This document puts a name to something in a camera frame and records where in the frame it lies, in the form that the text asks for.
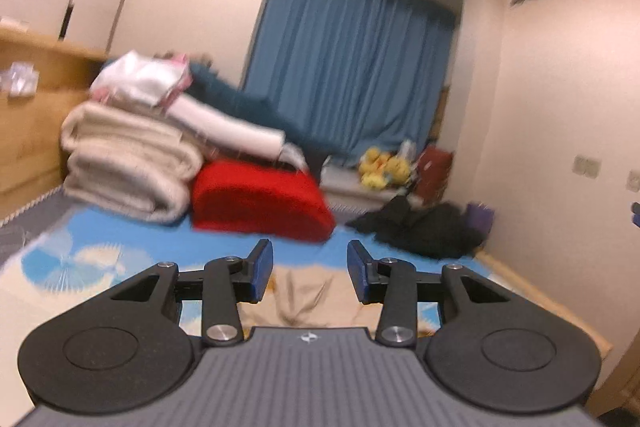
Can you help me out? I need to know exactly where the white wall switch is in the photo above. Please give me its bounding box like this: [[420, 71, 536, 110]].
[[572, 154, 602, 178]]

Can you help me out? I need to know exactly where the beige garment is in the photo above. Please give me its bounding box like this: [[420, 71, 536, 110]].
[[237, 264, 386, 330]]

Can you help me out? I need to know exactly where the dark teal blanket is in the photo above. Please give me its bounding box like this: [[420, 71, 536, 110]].
[[187, 62, 341, 172]]

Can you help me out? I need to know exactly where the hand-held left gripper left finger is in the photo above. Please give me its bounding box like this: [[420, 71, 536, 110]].
[[110, 238, 275, 348]]

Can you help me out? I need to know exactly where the white and pink bedding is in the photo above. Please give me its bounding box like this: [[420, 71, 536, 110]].
[[89, 50, 193, 108]]

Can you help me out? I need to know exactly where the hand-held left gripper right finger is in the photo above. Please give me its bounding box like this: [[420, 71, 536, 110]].
[[346, 239, 513, 349]]

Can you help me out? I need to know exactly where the red bag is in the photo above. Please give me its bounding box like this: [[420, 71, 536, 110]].
[[415, 146, 456, 202]]

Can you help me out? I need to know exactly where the grey window bench cushion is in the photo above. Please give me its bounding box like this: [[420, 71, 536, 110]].
[[320, 167, 416, 208]]

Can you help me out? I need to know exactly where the wooden headboard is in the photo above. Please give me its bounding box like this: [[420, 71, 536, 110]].
[[0, 26, 108, 210]]

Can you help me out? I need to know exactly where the blue curtain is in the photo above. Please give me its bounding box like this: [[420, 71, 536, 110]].
[[241, 0, 458, 168]]

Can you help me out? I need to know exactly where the white folded quilt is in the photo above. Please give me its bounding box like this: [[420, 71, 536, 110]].
[[60, 101, 206, 224]]

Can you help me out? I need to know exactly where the red folded blanket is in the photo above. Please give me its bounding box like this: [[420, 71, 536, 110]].
[[190, 159, 337, 244]]

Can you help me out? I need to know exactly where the clear plastic bag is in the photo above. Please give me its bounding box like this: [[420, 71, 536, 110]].
[[0, 62, 40, 96]]

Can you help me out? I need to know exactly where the black clothes pile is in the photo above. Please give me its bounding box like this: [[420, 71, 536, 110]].
[[345, 196, 483, 260]]

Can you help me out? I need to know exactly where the white rolled blanket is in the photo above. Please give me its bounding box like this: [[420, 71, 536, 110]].
[[167, 94, 286, 158]]

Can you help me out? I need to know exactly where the purple bag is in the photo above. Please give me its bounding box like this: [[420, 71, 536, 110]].
[[466, 203, 496, 238]]

